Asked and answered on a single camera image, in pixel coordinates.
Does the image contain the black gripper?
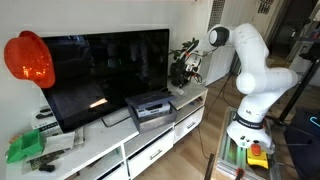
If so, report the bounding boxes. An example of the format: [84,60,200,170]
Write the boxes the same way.
[177,63,195,89]

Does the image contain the aluminium robot base platform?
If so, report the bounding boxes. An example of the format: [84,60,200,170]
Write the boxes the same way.
[213,105,284,180]

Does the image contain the black flat screen television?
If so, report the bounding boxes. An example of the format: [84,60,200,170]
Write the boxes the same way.
[39,28,171,134]

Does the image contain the white television stand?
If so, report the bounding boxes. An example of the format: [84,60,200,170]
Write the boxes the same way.
[4,81,209,180]

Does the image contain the black tripod stand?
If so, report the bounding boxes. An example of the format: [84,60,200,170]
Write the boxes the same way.
[266,19,320,148]

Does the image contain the green plant in black pot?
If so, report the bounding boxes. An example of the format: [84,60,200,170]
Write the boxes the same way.
[168,37,204,88]

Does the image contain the white radiator panel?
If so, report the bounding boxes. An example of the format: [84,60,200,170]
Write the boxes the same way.
[204,44,239,87]

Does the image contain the white drawer front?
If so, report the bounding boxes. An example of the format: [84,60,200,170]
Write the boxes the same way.
[173,105,205,145]
[127,129,175,179]
[99,162,129,180]

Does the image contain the grey printer box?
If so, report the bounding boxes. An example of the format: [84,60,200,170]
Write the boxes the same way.
[124,90,178,134]

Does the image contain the black clamp lever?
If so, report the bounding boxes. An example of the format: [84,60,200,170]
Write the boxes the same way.
[203,152,216,180]

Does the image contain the yellow emergency stop button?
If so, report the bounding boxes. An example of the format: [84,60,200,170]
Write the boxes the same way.
[246,142,270,170]

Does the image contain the flat printed magazine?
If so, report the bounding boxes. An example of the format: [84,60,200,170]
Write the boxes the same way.
[21,125,86,175]

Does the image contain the black case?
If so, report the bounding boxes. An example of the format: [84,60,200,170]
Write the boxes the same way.
[283,106,320,180]

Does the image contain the white carton box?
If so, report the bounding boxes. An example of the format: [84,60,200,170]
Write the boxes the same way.
[30,99,64,137]

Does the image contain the orange sequin hat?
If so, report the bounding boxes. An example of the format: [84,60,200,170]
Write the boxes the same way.
[3,29,56,89]

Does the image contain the green circuit board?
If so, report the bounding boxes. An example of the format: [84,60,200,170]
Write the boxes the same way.
[27,149,66,170]

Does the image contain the small black device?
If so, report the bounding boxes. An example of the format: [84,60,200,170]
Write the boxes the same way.
[38,163,56,173]

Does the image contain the green plastic bin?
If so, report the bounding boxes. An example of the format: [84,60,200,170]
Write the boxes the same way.
[6,128,46,164]

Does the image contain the brown cardboard piece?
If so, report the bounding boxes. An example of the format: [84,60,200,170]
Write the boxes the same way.
[8,133,23,145]

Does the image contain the metal drawer handle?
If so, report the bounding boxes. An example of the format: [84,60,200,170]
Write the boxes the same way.
[148,149,164,161]
[185,121,197,131]

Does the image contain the black floor cable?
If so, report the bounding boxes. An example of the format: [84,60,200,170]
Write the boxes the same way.
[196,74,241,161]

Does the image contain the white wall vent grille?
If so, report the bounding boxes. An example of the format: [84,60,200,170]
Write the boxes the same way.
[208,0,227,33]
[257,0,275,15]

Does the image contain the red clamp handle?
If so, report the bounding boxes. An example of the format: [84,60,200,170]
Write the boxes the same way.
[234,167,245,180]

